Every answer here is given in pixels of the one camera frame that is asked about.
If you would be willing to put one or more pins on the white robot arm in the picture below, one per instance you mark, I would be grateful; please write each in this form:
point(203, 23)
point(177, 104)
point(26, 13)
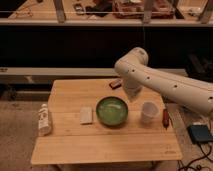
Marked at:
point(194, 94)

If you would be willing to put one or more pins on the wooden table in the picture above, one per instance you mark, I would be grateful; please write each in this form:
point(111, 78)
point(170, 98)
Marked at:
point(73, 143)

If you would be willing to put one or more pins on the white plastic bottle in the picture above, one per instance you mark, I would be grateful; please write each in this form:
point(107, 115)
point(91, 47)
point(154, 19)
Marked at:
point(44, 121)

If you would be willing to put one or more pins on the white sponge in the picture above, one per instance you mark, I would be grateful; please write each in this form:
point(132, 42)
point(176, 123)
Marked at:
point(86, 115)

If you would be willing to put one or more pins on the white plastic cup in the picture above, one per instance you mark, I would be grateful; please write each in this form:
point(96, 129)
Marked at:
point(149, 112)

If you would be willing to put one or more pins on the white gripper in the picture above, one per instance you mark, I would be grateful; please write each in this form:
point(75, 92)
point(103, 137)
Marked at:
point(132, 89)

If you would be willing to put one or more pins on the green bowl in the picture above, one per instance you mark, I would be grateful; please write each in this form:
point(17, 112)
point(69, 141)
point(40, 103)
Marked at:
point(112, 111)

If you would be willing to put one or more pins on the dark blue box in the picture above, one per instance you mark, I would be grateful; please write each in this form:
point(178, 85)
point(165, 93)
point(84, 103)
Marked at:
point(199, 134)

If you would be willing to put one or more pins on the brown chocolate bar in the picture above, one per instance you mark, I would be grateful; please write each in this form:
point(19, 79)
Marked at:
point(115, 84)

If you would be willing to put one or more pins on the long workbench shelf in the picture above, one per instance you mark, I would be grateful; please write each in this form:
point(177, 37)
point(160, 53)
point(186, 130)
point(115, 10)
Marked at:
point(107, 12)

